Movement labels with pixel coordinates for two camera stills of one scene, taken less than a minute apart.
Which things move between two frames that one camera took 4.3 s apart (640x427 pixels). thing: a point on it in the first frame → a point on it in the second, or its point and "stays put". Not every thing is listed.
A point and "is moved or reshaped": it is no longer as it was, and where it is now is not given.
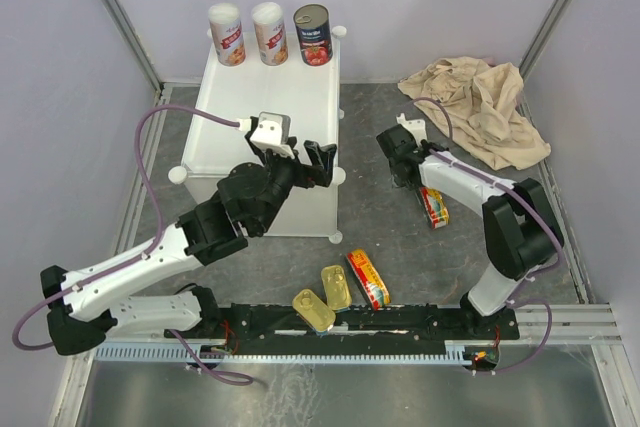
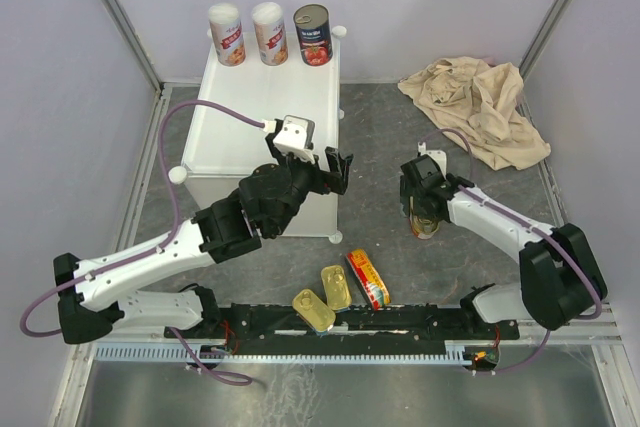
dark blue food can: (314, 30) stays put
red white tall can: (227, 29) stays put
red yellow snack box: (435, 206) is moved or reshaped
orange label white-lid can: (269, 23) stays put
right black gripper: (402, 185) → (406, 192)
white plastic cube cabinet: (309, 94) stays put
